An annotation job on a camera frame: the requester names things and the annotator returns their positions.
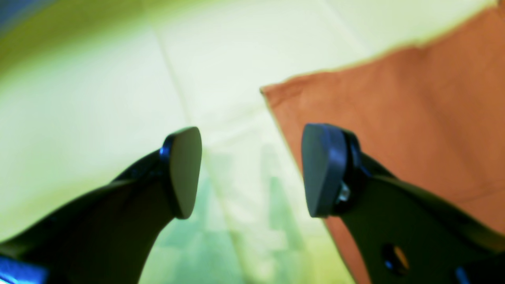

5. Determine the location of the orange T-shirt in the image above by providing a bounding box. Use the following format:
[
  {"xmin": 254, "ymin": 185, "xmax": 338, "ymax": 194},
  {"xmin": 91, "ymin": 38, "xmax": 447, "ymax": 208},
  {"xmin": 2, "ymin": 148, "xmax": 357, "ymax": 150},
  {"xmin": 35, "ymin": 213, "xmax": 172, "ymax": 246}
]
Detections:
[{"xmin": 260, "ymin": 4, "xmax": 505, "ymax": 284}]

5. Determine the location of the yellow tablecloth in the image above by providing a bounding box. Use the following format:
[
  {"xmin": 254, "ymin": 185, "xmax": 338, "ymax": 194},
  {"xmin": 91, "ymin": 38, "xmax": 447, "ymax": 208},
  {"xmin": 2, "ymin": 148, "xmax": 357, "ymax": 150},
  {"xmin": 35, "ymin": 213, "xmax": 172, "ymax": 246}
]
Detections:
[{"xmin": 0, "ymin": 0, "xmax": 502, "ymax": 284}]

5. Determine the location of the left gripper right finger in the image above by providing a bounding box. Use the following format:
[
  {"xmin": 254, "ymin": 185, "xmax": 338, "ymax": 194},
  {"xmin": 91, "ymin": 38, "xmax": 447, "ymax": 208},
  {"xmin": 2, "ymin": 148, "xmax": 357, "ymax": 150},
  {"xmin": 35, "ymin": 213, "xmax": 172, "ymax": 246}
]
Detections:
[{"xmin": 302, "ymin": 123, "xmax": 505, "ymax": 284}]

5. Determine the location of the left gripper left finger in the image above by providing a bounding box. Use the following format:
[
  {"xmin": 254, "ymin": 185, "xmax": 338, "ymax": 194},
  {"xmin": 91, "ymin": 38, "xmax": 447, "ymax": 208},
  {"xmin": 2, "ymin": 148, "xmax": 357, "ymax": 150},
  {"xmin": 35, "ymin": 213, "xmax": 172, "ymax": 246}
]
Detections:
[{"xmin": 1, "ymin": 127, "xmax": 202, "ymax": 284}]

